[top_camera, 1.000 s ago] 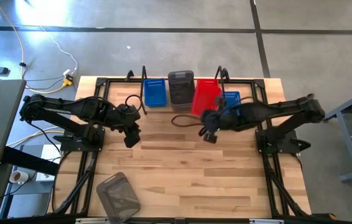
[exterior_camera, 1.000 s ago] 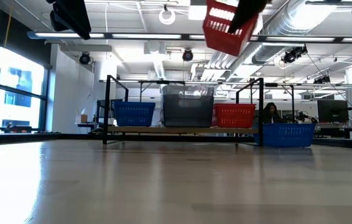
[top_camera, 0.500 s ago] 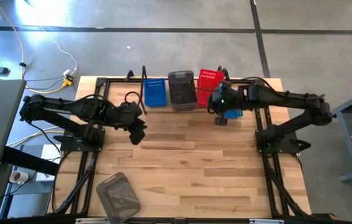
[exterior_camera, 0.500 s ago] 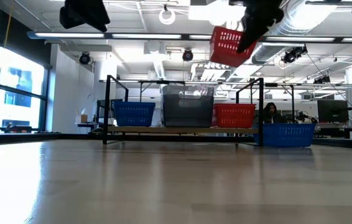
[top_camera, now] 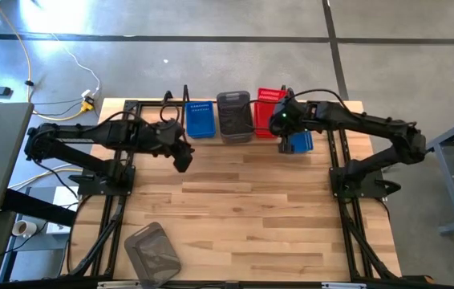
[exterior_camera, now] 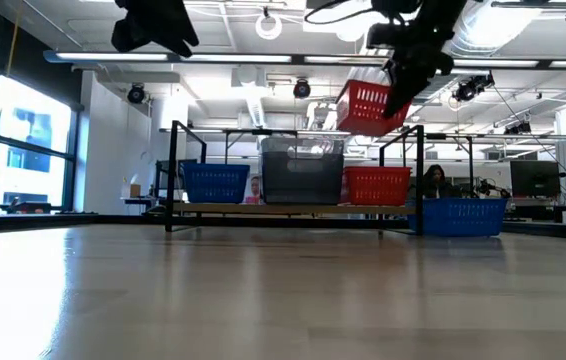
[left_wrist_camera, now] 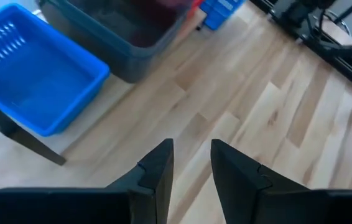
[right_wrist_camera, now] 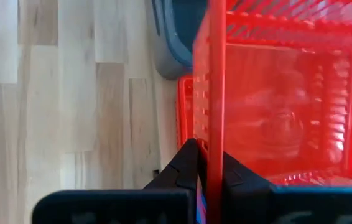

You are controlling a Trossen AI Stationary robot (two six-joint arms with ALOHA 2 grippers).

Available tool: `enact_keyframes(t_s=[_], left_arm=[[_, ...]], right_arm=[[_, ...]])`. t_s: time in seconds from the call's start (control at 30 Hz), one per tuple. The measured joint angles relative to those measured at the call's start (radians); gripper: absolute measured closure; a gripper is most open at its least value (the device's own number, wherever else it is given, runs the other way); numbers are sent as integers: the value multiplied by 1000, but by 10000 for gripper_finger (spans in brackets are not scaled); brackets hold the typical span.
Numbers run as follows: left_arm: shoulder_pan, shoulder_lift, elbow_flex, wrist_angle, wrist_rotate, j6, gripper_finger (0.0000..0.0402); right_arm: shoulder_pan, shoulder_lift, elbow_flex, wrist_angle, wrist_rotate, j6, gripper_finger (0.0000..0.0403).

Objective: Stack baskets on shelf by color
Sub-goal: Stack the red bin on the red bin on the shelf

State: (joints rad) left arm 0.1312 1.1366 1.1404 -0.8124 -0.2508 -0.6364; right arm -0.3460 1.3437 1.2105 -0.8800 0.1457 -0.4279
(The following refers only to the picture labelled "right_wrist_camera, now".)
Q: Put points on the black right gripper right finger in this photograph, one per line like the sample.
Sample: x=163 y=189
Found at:
x=244 y=193

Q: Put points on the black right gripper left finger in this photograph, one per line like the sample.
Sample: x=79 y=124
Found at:
x=176 y=174

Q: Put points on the red plastic slotted basket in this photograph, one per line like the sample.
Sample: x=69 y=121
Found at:
x=183 y=109
x=288 y=109

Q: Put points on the blue plastic slotted basket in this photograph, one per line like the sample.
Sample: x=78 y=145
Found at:
x=176 y=37

